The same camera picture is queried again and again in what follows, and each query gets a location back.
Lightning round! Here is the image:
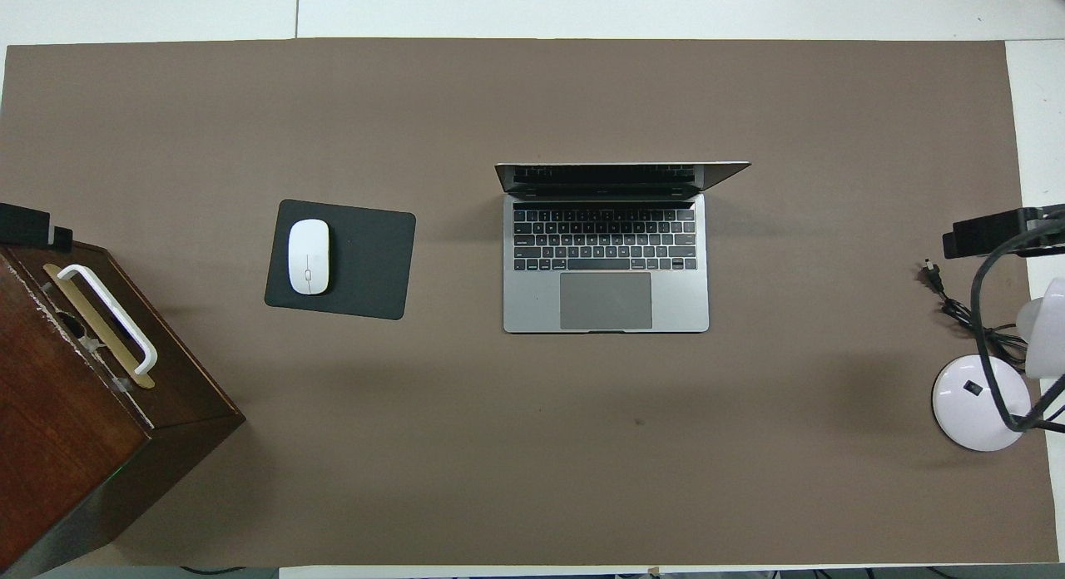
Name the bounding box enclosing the silver laptop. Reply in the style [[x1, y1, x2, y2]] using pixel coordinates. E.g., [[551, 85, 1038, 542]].
[[495, 161, 751, 334]]

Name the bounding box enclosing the white desk lamp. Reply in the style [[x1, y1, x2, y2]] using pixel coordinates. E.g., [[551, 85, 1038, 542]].
[[932, 277, 1065, 453]]

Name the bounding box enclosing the brown wooden box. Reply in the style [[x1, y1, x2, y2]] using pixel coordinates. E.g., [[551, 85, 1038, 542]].
[[0, 240, 246, 578]]

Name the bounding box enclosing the white computer mouse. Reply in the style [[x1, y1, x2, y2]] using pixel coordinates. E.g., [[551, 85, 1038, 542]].
[[288, 219, 331, 296]]

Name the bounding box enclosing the black mouse pad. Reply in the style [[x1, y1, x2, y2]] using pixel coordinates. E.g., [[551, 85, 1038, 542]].
[[265, 199, 417, 321]]

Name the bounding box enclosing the large brown table mat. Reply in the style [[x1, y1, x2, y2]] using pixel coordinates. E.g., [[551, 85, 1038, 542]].
[[0, 38, 1059, 567]]

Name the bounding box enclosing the gold handle plate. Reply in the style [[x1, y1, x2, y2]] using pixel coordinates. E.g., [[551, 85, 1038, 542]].
[[42, 263, 156, 390]]

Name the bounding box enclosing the black lamp power cable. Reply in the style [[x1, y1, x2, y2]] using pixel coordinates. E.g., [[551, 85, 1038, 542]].
[[922, 260, 1028, 368]]

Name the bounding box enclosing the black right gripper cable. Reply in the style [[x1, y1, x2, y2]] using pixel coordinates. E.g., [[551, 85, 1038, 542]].
[[971, 221, 1065, 433]]

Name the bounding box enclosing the white box handle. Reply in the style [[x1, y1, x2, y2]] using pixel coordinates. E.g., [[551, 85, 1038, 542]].
[[57, 265, 159, 375]]

